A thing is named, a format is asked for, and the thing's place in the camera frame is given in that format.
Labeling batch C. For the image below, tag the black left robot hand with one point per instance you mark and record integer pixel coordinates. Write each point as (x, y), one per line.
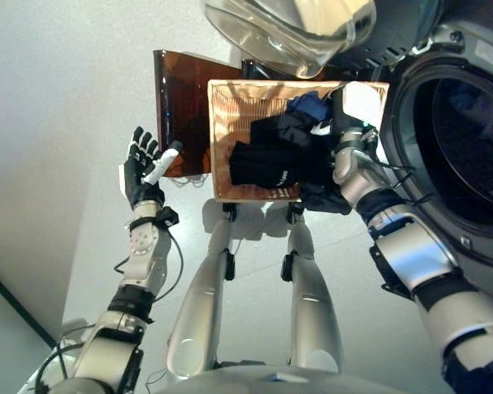
(141, 184)

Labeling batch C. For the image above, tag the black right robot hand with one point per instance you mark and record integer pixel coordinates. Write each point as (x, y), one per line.
(361, 102)

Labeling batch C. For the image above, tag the blue garment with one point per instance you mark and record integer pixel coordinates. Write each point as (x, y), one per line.
(308, 104)

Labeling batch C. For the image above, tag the black garment with white logo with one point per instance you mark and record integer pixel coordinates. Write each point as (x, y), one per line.
(263, 164)

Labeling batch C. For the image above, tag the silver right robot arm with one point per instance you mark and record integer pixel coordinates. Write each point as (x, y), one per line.
(427, 254)

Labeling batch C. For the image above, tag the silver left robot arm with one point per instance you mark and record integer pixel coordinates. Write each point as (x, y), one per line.
(144, 254)

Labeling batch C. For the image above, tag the grey front-load washing machine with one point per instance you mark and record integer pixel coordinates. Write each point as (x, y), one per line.
(468, 135)

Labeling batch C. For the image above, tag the round glass washer door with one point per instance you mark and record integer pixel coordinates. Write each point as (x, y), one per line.
(304, 33)

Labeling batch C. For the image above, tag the rectangular wicker laundry basket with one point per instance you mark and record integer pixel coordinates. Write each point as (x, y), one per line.
(230, 123)

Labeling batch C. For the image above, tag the silver right robot leg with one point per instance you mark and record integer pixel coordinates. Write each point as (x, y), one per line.
(312, 312)

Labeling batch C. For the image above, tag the grey robot torso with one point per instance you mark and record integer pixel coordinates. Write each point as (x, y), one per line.
(291, 381)

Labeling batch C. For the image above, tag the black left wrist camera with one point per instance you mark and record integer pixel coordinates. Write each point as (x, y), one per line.
(167, 216)

